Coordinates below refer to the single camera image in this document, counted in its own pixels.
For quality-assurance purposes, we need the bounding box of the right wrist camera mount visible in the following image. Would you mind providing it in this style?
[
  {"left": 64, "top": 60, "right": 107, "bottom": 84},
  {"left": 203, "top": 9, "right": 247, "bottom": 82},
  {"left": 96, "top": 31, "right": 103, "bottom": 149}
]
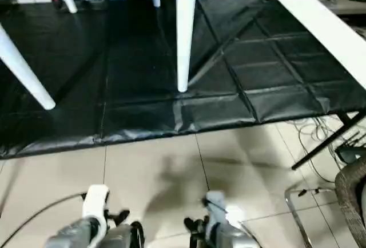
[{"left": 201, "top": 190, "right": 229, "bottom": 231}]

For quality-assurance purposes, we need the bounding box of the black work mat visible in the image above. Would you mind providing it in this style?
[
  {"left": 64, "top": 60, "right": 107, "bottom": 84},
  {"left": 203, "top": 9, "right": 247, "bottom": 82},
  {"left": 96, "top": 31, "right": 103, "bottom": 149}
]
[{"left": 0, "top": 0, "right": 361, "bottom": 161}]

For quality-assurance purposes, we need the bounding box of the grey power adapter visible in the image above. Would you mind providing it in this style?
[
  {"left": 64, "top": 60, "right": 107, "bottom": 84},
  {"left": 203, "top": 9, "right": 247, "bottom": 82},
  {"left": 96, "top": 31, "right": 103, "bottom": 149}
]
[{"left": 334, "top": 133, "right": 366, "bottom": 163}]

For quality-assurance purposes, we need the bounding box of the brown woven basket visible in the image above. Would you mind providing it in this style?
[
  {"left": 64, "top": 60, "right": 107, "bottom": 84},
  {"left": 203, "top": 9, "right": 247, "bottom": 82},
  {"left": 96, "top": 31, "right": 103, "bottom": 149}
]
[{"left": 334, "top": 162, "right": 366, "bottom": 248}]

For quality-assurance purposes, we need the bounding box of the grey metal stand tube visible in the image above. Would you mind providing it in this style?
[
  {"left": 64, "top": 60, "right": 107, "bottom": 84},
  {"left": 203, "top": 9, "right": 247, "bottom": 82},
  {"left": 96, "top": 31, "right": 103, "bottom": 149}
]
[{"left": 284, "top": 187, "right": 336, "bottom": 248}]

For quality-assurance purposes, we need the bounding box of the white flat panel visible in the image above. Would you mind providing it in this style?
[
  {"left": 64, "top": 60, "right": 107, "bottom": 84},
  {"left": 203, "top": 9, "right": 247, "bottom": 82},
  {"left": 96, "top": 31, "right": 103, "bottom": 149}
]
[{"left": 270, "top": 0, "right": 366, "bottom": 86}]

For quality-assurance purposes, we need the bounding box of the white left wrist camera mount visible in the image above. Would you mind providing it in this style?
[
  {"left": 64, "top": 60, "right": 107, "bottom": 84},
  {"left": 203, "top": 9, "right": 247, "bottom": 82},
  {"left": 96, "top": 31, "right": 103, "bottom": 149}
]
[{"left": 81, "top": 184, "right": 111, "bottom": 231}]

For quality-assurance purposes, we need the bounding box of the black stand bar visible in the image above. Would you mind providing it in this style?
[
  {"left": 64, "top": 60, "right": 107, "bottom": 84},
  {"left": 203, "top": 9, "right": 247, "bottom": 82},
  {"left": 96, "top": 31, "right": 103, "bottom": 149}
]
[{"left": 291, "top": 110, "right": 366, "bottom": 171}]

